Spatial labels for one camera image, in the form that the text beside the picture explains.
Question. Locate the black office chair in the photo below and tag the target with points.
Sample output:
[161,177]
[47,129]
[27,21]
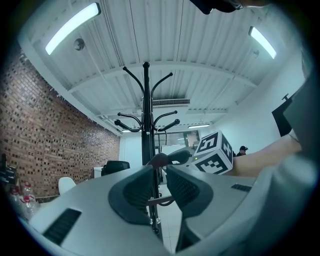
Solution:
[116,167]

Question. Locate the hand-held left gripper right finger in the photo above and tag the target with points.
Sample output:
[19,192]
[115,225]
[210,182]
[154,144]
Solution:
[186,192]

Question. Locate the black head-worn camera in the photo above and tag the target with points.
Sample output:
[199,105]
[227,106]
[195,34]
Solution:
[216,6]

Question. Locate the round ceiling smoke detector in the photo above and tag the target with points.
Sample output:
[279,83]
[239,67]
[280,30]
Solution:
[79,44]

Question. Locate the ceiling air vent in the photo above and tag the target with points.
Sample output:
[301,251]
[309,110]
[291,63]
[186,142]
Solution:
[172,102]

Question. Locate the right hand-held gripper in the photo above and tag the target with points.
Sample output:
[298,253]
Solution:
[212,152]

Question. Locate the white plastic chair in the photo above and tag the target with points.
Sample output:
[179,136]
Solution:
[66,184]

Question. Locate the small ceiling light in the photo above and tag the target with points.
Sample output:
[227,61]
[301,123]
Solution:
[198,126]

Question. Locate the cluster of clear plastic bottles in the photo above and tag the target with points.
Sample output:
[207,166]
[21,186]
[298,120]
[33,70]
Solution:
[23,200]

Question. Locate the person's right forearm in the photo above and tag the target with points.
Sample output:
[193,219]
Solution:
[265,157]

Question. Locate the long ceiling light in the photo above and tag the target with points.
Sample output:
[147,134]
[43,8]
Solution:
[262,42]
[72,27]

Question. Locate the black metal coat stand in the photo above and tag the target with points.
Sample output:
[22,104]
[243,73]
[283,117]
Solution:
[147,112]

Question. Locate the black wall screen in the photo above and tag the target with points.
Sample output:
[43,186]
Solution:
[282,121]

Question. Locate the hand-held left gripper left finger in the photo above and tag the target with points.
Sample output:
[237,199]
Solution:
[132,195]

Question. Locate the glass door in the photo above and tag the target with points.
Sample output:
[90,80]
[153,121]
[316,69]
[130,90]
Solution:
[192,138]

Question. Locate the white cabinet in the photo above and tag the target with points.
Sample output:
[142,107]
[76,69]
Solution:
[98,171]

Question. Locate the person's light grey shirt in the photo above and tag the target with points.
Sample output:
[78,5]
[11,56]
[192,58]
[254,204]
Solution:
[295,190]

